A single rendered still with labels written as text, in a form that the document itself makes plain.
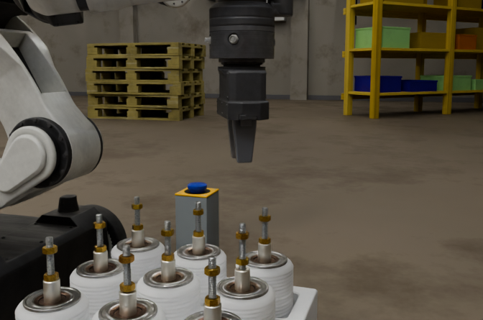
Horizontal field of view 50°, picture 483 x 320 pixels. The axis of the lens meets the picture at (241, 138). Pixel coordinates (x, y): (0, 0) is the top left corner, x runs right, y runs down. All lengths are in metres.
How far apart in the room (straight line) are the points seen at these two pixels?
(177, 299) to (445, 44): 6.32
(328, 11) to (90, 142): 8.56
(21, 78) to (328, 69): 8.54
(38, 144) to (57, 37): 10.54
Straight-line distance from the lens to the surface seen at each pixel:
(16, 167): 1.10
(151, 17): 10.51
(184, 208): 1.07
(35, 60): 1.23
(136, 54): 5.83
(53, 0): 0.71
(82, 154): 1.11
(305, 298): 0.93
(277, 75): 9.63
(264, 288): 0.78
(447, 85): 6.88
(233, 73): 0.67
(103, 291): 0.85
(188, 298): 0.80
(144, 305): 0.74
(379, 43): 6.07
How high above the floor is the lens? 0.57
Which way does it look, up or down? 8 degrees down
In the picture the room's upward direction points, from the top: straight up
